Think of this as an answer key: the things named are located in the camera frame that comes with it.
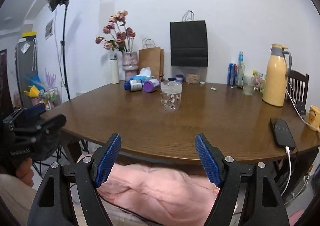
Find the drinking glass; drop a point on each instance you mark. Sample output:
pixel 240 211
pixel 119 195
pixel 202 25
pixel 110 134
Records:
pixel 248 85

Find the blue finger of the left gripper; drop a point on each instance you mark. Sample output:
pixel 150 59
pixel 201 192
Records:
pixel 36 110

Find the dark wooden chair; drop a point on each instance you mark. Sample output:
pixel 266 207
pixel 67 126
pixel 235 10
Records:
pixel 297 90

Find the wall poster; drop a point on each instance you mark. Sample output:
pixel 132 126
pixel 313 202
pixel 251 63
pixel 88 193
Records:
pixel 49 29

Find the small purple jar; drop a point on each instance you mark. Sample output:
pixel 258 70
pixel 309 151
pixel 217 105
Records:
pixel 179 78

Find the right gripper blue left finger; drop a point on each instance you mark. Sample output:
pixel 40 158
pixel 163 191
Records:
pixel 105 157

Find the clear plastic cup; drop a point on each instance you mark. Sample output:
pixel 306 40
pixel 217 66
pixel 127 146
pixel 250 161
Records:
pixel 171 93

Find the cream thermos bottle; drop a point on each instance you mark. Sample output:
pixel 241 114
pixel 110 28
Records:
pixel 114 69

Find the black paper bag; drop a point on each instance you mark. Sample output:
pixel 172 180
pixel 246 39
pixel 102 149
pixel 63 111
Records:
pixel 189 42

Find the clear glass bottle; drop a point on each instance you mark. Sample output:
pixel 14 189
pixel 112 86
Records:
pixel 240 70

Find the blue tissue box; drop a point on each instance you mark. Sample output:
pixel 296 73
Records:
pixel 144 75

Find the black smartphone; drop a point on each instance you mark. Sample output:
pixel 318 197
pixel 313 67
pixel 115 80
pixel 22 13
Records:
pixel 281 134

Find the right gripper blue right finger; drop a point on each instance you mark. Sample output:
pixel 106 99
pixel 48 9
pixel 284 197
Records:
pixel 210 158

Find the purple supplement bottle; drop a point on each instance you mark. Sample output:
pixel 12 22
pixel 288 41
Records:
pixel 151 85

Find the blue-capped supplement bottle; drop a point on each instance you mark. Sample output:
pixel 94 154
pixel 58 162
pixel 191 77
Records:
pixel 133 85

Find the blue soda can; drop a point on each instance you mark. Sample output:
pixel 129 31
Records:
pixel 232 73

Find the grey refrigerator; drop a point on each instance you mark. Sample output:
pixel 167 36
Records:
pixel 26 66

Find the snack packets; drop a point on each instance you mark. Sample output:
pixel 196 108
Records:
pixel 259 81

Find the brown paper bag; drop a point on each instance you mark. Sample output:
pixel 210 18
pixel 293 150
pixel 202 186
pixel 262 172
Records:
pixel 151 56

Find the person left hand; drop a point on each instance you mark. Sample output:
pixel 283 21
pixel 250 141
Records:
pixel 24 172

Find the clear jar of grains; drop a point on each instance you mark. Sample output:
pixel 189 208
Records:
pixel 192 75

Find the pink cloth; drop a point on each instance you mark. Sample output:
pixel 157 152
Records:
pixel 146 194

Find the wire storage rack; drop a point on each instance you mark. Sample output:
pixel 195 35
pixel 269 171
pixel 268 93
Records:
pixel 50 97

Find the pink ceramic vase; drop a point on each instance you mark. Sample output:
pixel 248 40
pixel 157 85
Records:
pixel 130 64

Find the dried pink roses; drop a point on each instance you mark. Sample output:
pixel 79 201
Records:
pixel 117 36

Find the yellow thermos jug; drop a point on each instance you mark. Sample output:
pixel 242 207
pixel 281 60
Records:
pixel 277 72

